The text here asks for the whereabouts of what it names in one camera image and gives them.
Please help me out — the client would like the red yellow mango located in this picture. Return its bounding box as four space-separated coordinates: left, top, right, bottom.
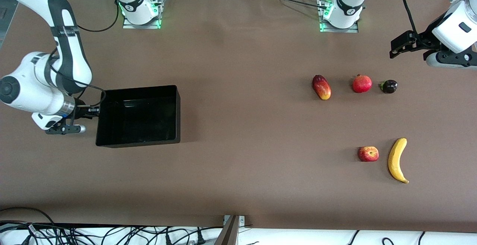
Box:
312 74 332 101

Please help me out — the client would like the red yellow apple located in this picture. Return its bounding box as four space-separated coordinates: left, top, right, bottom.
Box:
358 146 379 162

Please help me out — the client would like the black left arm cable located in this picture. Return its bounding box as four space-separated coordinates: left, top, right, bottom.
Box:
401 0 420 36

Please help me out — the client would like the yellow banana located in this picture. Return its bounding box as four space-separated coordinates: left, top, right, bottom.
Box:
388 137 410 184

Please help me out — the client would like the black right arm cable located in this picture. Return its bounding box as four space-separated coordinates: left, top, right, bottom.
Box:
47 0 120 108

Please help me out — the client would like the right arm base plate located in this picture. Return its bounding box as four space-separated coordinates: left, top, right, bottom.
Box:
122 13 161 29

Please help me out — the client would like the black plastic box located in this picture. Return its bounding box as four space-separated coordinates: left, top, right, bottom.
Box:
95 85 181 148

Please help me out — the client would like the black looped cable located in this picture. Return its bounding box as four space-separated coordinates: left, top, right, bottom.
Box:
0 207 56 245

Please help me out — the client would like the silver corner bracket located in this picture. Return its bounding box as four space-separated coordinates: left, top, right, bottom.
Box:
223 214 246 226

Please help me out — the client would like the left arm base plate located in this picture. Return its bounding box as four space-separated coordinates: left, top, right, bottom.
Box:
320 19 359 33

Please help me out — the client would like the red pomegranate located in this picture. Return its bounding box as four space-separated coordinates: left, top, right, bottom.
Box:
352 74 373 93

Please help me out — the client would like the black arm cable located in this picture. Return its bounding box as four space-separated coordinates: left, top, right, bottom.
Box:
47 0 120 108
401 0 420 36

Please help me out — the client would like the grey metal post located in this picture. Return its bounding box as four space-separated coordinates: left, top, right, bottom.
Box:
214 215 241 245

